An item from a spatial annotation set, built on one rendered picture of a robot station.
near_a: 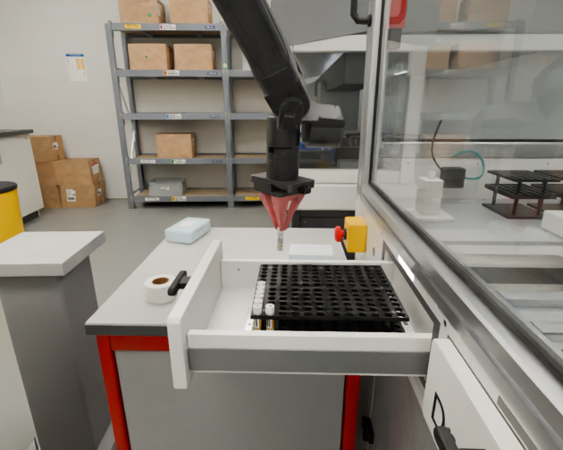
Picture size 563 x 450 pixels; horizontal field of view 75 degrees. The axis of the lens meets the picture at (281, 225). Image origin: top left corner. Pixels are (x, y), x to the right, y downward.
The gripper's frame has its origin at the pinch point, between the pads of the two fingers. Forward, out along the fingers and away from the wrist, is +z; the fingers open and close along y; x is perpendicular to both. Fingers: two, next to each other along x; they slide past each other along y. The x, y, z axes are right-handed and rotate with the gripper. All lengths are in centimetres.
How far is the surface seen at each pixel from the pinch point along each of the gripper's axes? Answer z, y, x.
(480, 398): 2.2, -40.2, 13.6
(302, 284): 6.5, -10.1, 4.6
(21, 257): 24, 76, 31
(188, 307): 4.0, -7.2, 24.0
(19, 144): 33, 404, -27
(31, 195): 86, 404, -28
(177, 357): 9.0, -9.3, 27.2
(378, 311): 5.8, -23.4, 3.0
